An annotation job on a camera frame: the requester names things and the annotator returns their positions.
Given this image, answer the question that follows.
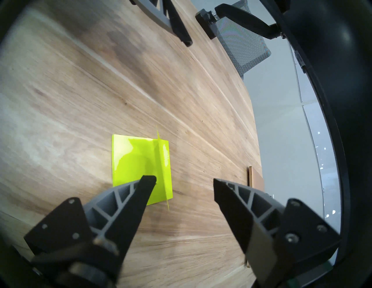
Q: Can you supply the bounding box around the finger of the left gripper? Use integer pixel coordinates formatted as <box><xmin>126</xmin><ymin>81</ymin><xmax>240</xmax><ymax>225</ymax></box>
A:
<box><xmin>137</xmin><ymin>0</ymin><xmax>194</xmax><ymax>47</ymax></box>

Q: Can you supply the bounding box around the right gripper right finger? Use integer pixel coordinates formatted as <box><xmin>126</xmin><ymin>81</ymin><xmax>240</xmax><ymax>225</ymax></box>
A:
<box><xmin>214</xmin><ymin>179</ymin><xmax>341</xmax><ymax>286</ymax></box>

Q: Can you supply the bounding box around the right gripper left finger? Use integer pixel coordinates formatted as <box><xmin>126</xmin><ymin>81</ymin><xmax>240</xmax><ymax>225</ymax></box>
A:
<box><xmin>24</xmin><ymin>176</ymin><xmax>157</xmax><ymax>256</ymax></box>

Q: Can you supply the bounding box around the yellow sticky note pad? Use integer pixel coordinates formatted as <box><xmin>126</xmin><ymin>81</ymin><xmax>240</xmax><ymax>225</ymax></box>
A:
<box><xmin>112</xmin><ymin>134</ymin><xmax>173</xmax><ymax>206</ymax></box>

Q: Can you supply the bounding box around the single yellow sticky note sheet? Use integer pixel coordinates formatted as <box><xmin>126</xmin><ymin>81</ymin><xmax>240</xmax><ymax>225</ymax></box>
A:
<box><xmin>156</xmin><ymin>128</ymin><xmax>172</xmax><ymax>211</ymax></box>

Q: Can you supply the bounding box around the black curved computer monitor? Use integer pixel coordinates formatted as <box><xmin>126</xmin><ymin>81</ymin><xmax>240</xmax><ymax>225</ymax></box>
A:
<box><xmin>259</xmin><ymin>0</ymin><xmax>372</xmax><ymax>288</ymax></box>

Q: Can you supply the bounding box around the grey mesh office chair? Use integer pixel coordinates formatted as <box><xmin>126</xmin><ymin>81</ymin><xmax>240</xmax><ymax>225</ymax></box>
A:
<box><xmin>214</xmin><ymin>0</ymin><xmax>271</xmax><ymax>80</ymax></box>

